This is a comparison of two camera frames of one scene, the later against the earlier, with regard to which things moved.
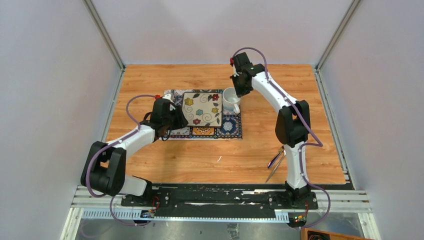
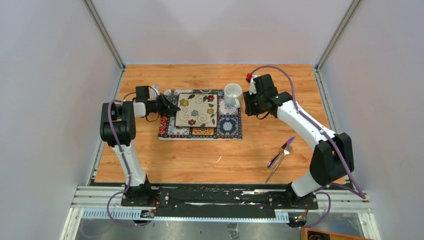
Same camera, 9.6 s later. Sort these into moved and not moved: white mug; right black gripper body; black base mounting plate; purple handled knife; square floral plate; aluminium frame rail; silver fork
Moved: white mug; right black gripper body; square floral plate
Not moved: aluminium frame rail; silver fork; black base mounting plate; purple handled knife
